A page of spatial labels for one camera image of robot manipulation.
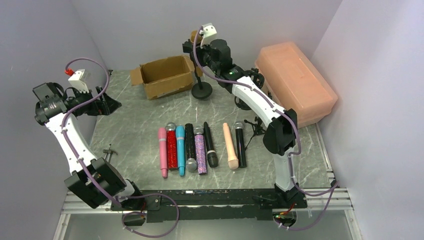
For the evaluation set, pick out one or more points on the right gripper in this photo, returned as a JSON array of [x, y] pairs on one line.
[[191, 46]]

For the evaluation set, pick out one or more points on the black glitter microphone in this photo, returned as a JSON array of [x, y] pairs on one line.
[[190, 148]]

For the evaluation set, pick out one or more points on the aluminium rail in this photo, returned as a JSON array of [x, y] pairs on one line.
[[338, 200]]

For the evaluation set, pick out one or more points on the purple glitter microphone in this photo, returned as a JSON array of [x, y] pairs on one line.
[[200, 150]]

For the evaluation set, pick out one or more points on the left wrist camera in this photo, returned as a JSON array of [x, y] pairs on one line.
[[77, 79]]

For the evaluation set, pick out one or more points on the orange plastic storage box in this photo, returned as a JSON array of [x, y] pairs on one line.
[[295, 83]]

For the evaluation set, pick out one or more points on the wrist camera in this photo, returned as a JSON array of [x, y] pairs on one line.
[[208, 33], [77, 79]]

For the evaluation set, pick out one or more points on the blue microphone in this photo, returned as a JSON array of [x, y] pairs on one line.
[[180, 149]]

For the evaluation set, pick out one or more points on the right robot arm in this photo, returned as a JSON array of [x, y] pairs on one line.
[[281, 134]]

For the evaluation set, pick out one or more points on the black clip round-base stand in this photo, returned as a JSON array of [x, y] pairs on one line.
[[201, 89]]

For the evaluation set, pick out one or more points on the red glitter microphone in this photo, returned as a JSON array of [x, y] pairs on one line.
[[171, 145]]

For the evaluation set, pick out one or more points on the cardboard box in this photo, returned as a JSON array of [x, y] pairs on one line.
[[164, 77]]

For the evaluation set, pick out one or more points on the black base frame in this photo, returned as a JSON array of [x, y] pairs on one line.
[[214, 204]]

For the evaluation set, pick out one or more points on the gold microphone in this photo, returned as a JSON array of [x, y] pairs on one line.
[[193, 35]]

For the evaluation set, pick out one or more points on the pink microphone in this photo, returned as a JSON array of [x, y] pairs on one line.
[[163, 157]]

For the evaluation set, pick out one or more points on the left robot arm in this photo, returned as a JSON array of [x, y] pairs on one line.
[[93, 179]]

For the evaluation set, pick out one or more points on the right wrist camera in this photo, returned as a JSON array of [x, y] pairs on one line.
[[208, 33]]

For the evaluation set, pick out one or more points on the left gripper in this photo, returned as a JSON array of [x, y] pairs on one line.
[[100, 103]]

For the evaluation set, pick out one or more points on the plain black microphone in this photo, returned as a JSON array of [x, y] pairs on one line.
[[211, 154]]

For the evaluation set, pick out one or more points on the black silver-head microphone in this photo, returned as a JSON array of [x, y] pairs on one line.
[[240, 145]]

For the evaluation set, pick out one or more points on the black tripod shock-mount stand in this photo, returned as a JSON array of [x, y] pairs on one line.
[[257, 127]]

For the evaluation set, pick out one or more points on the black shock-mount round-base stand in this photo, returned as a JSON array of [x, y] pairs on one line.
[[257, 78]]

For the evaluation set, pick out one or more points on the beige plastic microphone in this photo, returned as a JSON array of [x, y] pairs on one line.
[[232, 158]]

